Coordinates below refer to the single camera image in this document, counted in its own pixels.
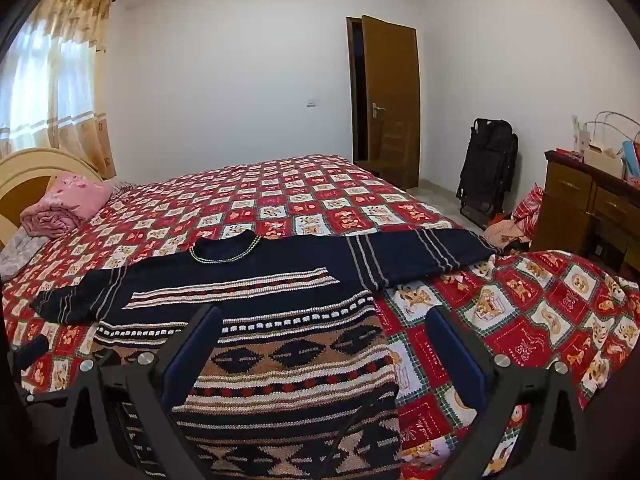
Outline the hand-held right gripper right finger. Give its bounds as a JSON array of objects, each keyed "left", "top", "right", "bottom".
[{"left": 425, "top": 305, "right": 588, "bottom": 480}]

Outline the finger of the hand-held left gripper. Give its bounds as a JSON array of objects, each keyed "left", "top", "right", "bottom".
[{"left": 14, "top": 334, "right": 51, "bottom": 368}]

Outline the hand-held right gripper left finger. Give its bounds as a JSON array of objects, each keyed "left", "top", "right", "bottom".
[{"left": 57, "top": 304, "right": 223, "bottom": 480}]

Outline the navy patterned sweater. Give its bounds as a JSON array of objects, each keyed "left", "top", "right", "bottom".
[{"left": 30, "top": 229, "right": 498, "bottom": 480}]

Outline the grey floral pillow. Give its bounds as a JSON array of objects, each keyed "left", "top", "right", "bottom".
[{"left": 0, "top": 232, "right": 48, "bottom": 281}]

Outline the folded pink blanket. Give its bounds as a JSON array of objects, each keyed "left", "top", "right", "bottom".
[{"left": 20, "top": 171, "right": 115, "bottom": 239}]

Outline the red and pink cloth pile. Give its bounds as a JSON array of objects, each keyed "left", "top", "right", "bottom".
[{"left": 511, "top": 185, "right": 545, "bottom": 238}]

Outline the cream wooden headboard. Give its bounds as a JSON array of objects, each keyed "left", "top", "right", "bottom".
[{"left": 0, "top": 147, "right": 103, "bottom": 251}]

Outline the brown wooden cabinet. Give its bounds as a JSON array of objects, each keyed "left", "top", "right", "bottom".
[{"left": 542, "top": 150, "right": 640, "bottom": 273}]

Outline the red printed bed blanket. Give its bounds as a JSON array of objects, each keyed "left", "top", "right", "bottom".
[{"left": 0, "top": 154, "right": 640, "bottom": 480}]

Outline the beige window curtain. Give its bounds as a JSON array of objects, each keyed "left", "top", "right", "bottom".
[{"left": 0, "top": 0, "right": 118, "bottom": 181}]

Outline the white paper bag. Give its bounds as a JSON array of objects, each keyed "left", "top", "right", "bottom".
[{"left": 572, "top": 115, "right": 591, "bottom": 157}]

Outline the blue box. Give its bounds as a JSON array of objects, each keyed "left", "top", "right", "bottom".
[{"left": 621, "top": 140, "right": 640, "bottom": 182}]

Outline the brown wooden door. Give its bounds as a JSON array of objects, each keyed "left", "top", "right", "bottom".
[{"left": 361, "top": 15, "right": 421, "bottom": 191}]

